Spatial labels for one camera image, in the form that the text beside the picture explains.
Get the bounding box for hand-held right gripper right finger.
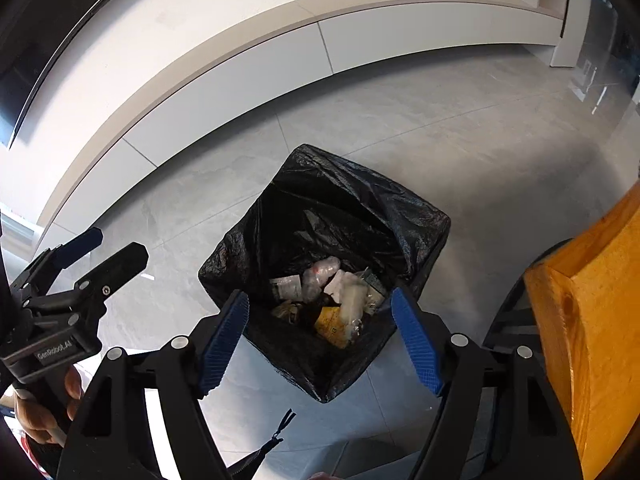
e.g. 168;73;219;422
390;287;584;480

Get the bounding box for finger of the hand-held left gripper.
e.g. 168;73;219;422
74;241;150;312
15;227;104;292

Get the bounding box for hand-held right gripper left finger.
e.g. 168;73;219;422
54;290;251;480

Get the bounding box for green snack packet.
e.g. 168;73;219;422
357;266;388;316

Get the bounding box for small clear snack packet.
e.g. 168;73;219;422
270;275;303;303

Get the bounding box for translucent plastic bag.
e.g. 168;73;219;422
300;256;343;303

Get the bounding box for bin with black liner bag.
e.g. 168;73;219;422
197;144;452;405

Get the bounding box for person's left hand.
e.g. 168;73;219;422
14;366;84;446

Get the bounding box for yellow packet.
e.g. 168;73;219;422
314;306;353;350

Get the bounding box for black zipper pull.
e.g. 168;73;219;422
227;409;296;480

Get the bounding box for white low cabinet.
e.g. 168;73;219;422
37;0;568;233

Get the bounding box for white shelf unit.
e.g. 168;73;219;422
537;0;591;68

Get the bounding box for black wall television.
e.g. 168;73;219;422
0;0;151;148

